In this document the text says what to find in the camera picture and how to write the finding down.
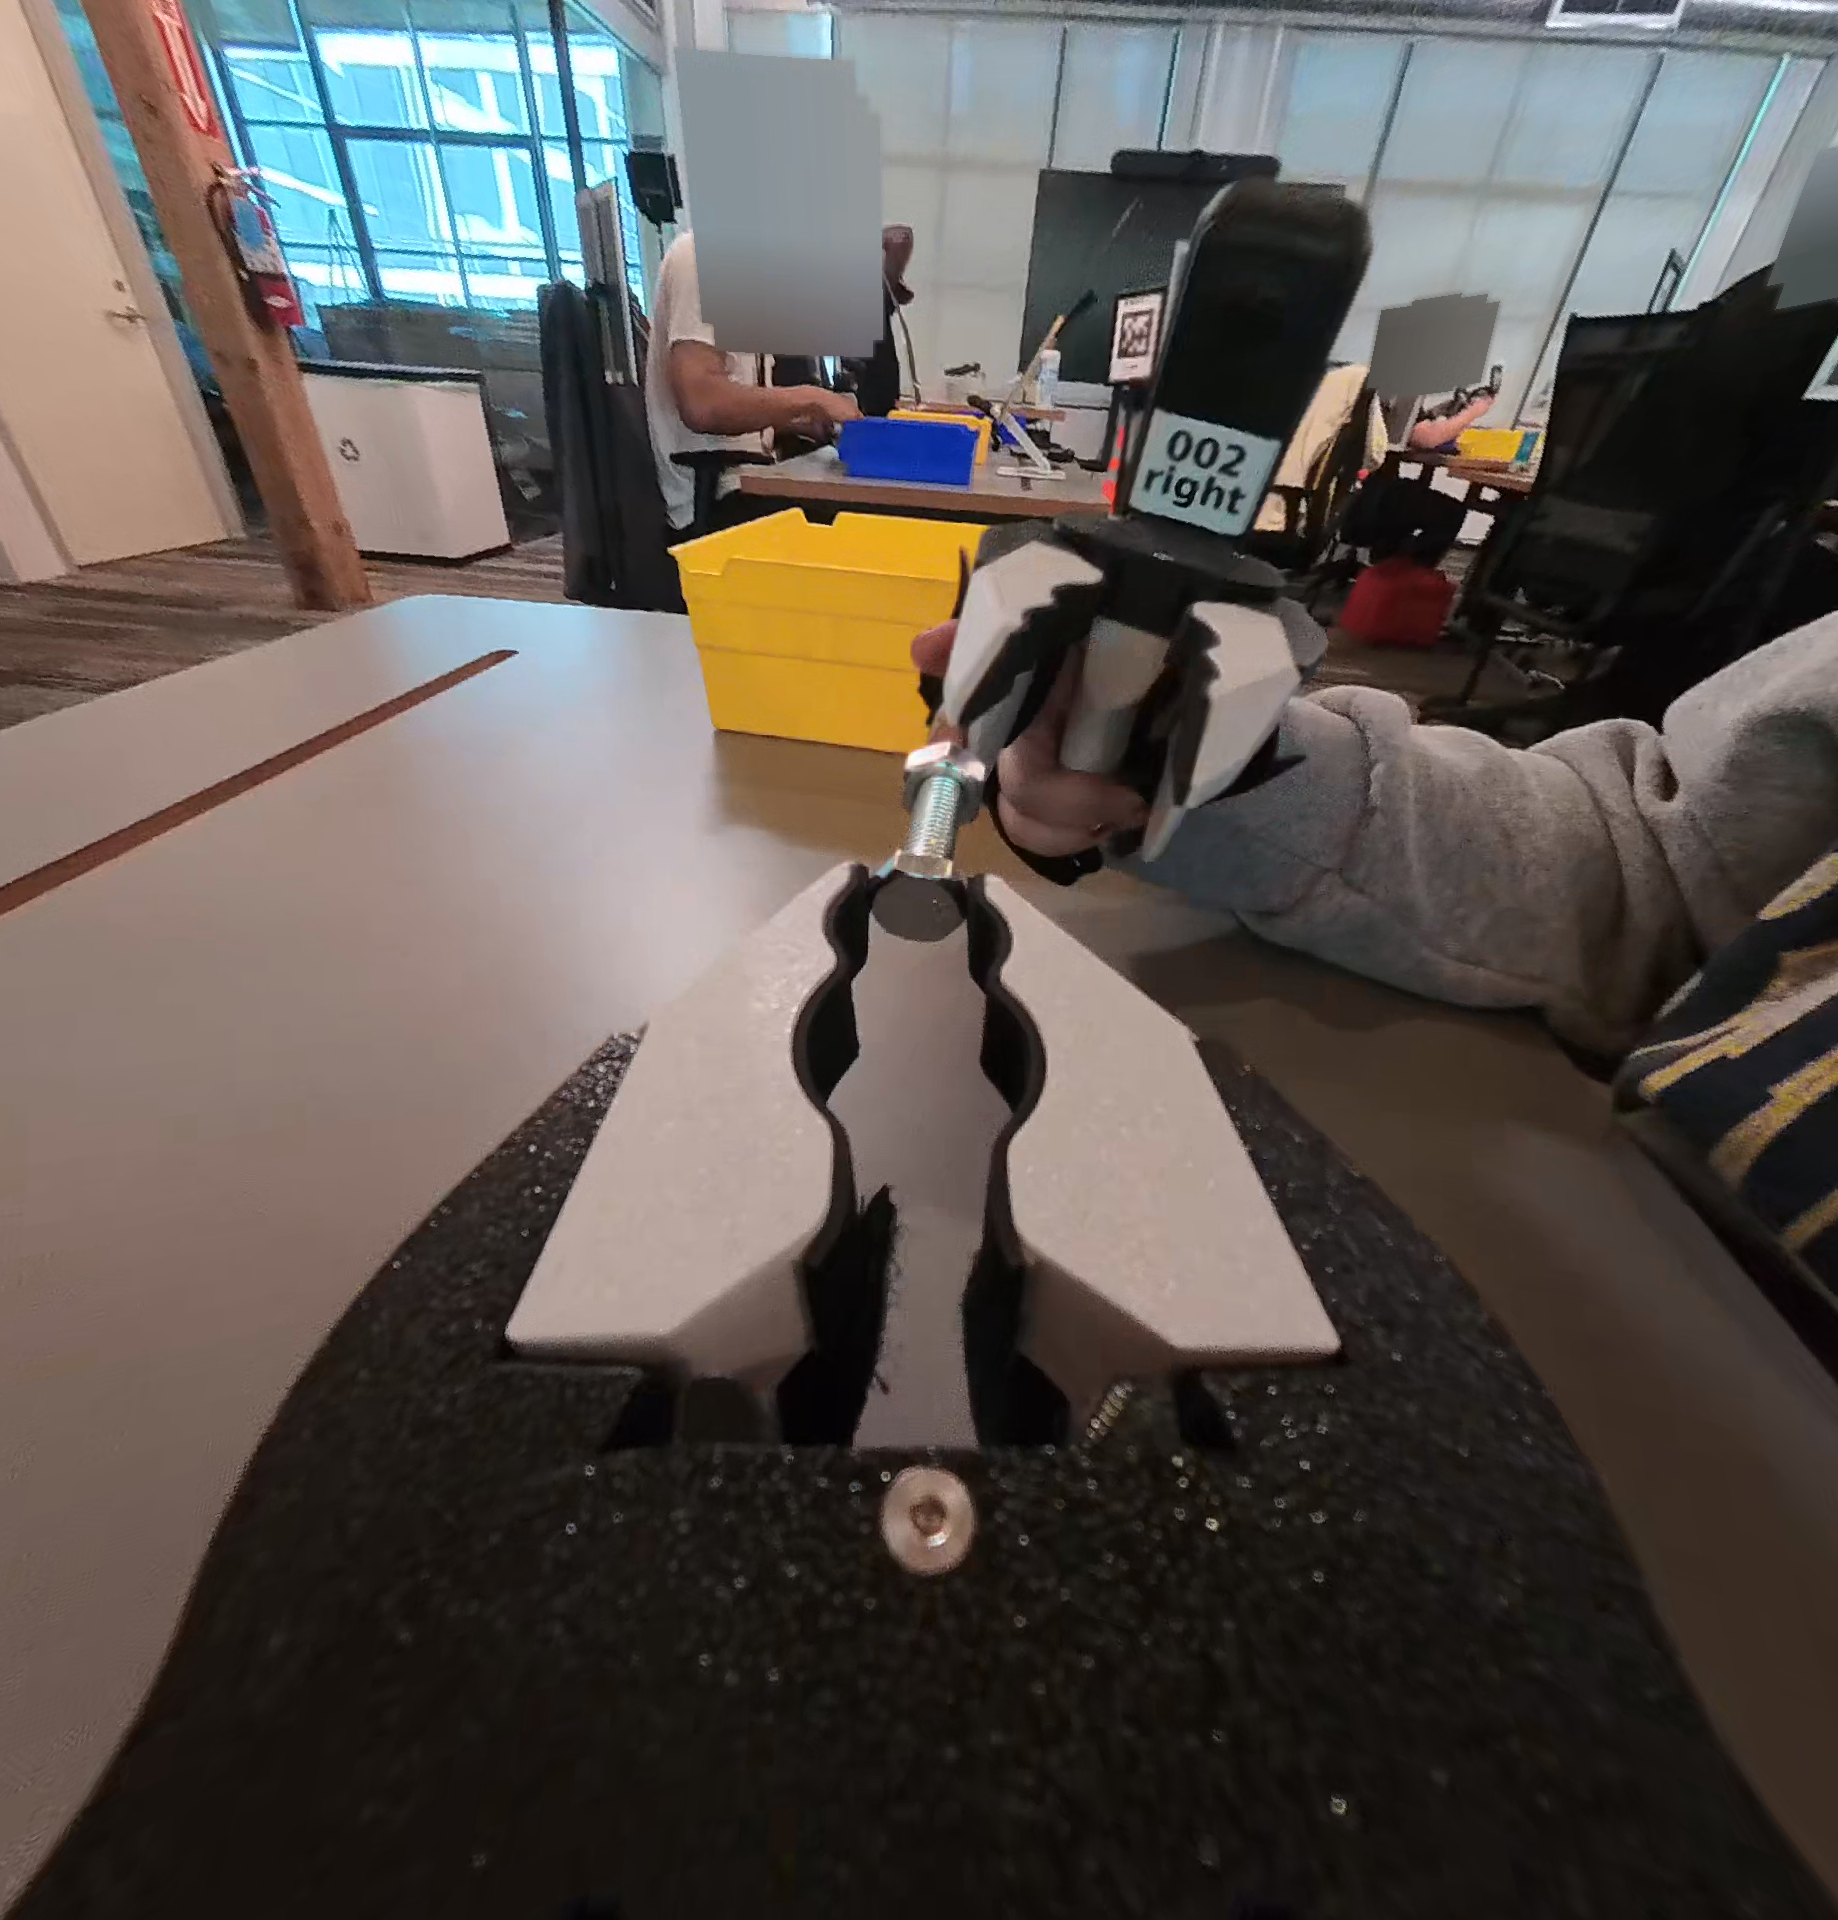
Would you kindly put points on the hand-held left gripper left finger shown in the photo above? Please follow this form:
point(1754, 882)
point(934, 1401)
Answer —
point(680, 1170)

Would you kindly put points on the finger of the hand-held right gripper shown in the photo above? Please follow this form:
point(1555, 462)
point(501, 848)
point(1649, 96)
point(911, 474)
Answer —
point(1235, 697)
point(1016, 631)

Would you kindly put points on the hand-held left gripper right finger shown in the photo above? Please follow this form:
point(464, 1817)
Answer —
point(1144, 1186)

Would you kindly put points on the zinc hex nut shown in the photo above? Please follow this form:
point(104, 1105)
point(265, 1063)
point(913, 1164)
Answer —
point(945, 772)

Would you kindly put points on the steel hex bolt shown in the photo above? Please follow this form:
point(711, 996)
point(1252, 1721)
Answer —
point(919, 905)

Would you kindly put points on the person's grey sleeved right forearm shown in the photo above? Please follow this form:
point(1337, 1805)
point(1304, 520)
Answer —
point(1459, 840)

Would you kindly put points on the person's right hand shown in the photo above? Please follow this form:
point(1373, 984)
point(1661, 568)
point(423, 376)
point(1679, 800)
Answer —
point(1047, 801)

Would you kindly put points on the wooden office desk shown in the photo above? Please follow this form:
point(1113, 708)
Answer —
point(919, 500)

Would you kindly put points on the red bag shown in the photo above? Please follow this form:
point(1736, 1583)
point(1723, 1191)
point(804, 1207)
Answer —
point(1396, 603)

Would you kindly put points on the large dark screen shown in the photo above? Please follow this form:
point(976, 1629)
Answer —
point(1084, 256)

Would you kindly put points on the yellow plastic bin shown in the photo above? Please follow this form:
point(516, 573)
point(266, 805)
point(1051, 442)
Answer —
point(815, 700)
point(815, 640)
point(815, 562)

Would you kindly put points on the blue plastic bin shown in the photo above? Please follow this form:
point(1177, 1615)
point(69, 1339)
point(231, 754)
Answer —
point(904, 450)

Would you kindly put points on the small yellow bin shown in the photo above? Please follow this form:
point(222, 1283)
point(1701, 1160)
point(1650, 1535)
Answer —
point(1492, 443)

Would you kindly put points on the black mesh office chair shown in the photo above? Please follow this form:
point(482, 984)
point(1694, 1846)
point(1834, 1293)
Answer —
point(1655, 450)

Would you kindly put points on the white recycling cabinet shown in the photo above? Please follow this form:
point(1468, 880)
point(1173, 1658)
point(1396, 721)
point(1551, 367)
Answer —
point(409, 465)

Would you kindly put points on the person's navy yellow striped top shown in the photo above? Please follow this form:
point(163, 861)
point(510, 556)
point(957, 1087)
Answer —
point(1775, 1081)

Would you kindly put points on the red fire extinguisher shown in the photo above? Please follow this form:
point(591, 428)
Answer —
point(260, 246)

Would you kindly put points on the white door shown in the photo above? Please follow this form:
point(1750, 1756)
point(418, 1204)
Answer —
point(64, 301)

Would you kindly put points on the wooden post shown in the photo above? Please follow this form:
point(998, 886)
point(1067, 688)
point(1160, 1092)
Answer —
point(246, 390)

